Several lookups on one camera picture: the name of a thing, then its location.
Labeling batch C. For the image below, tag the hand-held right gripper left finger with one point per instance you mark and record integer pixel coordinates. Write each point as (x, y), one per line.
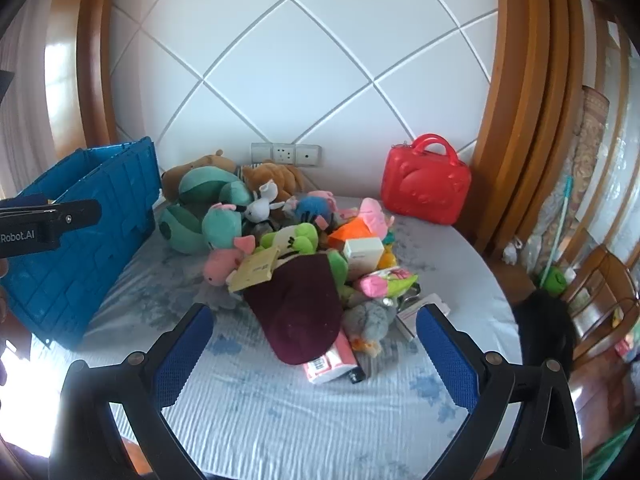
(185, 355)

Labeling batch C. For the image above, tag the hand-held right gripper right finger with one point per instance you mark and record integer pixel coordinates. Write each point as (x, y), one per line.
(445, 360)

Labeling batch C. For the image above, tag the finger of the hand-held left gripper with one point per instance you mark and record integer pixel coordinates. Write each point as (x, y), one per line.
(75, 212)

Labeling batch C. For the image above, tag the blue plastic crate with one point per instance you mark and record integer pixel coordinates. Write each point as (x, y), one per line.
(100, 260)

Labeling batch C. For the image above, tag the green pink wipes pack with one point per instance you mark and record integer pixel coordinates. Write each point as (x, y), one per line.
(387, 280)

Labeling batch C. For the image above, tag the white box with green band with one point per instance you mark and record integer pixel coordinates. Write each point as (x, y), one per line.
(362, 255)

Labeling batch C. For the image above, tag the grey cloth-covered desktop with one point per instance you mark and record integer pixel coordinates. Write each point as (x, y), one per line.
(280, 425)

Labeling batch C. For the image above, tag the white medicine box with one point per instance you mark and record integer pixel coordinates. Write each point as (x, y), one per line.
(412, 320)

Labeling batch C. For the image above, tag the metal clip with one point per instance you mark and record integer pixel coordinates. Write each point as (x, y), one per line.
(407, 302)

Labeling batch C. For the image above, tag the small black item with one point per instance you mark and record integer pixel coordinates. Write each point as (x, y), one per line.
(357, 375)

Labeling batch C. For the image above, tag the small pink pig plush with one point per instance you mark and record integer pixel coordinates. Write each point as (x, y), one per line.
(220, 262)

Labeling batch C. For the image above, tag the black cloth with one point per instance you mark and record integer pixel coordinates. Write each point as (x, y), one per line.
(545, 325)

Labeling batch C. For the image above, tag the dark green plush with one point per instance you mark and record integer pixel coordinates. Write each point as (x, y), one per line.
(182, 230)

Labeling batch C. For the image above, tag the yellowish card box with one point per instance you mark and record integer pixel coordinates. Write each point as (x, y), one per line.
(255, 270)

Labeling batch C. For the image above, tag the pink barcode box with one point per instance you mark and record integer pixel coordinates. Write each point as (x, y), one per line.
(330, 365)

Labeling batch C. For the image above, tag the maroon cap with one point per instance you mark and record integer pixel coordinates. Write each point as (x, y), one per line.
(300, 310)

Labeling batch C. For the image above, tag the green striped round plush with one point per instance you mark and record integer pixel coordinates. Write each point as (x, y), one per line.
(205, 185)

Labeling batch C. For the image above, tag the brown capybara plush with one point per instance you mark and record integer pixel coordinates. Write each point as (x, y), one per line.
(200, 164)

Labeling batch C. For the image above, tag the pink pig plush orange dress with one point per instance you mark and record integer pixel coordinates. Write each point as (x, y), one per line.
(372, 212)

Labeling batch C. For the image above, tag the white rabbit plush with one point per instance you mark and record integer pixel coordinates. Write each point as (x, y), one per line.
(260, 207)

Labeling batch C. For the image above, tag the red small suitcase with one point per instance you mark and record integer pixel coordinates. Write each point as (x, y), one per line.
(425, 190)

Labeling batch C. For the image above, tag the wooden chair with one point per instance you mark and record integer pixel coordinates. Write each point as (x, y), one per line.
(600, 265)

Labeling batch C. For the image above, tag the blue plush toy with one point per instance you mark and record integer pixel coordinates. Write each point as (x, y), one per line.
(312, 207)

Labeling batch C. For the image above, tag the brown bear plush striped shirt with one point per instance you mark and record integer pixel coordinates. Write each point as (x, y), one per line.
(280, 175)

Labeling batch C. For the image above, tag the white wall outlet panel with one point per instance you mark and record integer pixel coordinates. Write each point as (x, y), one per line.
(285, 154)

